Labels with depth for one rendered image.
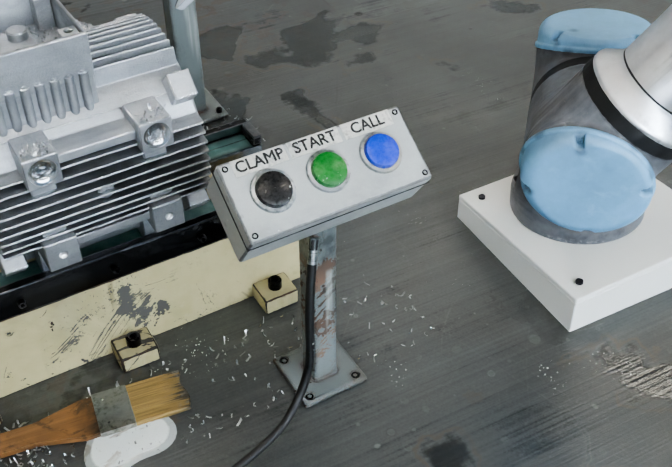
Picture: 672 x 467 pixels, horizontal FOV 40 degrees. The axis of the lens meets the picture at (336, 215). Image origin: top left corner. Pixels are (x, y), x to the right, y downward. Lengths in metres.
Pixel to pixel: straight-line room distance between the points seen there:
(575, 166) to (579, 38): 0.16
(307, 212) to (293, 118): 0.56
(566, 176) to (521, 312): 0.23
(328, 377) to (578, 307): 0.27
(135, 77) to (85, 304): 0.23
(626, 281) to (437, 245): 0.22
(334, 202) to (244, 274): 0.27
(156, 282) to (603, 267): 0.46
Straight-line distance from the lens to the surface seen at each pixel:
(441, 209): 1.13
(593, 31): 0.95
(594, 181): 0.83
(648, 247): 1.05
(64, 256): 0.85
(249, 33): 1.49
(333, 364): 0.92
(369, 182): 0.75
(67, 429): 0.92
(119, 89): 0.84
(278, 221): 0.72
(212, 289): 0.98
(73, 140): 0.81
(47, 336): 0.94
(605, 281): 1.00
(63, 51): 0.80
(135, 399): 0.93
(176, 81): 0.83
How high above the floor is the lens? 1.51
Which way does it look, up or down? 40 degrees down
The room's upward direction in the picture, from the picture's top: straight up
